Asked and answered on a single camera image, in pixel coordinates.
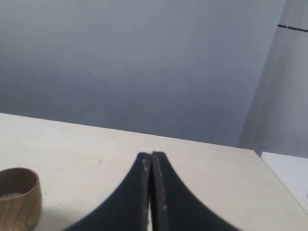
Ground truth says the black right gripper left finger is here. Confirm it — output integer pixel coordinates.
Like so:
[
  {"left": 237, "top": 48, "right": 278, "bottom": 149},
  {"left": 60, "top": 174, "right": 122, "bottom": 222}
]
[{"left": 66, "top": 153, "right": 151, "bottom": 231}]

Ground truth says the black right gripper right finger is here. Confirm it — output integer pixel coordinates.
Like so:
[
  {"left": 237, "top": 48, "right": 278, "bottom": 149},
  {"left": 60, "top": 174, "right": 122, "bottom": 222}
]
[{"left": 150, "top": 152, "right": 237, "bottom": 231}]

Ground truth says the brown wooden cup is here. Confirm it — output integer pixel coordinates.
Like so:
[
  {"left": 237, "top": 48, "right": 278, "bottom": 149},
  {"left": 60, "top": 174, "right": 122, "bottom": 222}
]
[{"left": 0, "top": 167, "right": 42, "bottom": 231}]

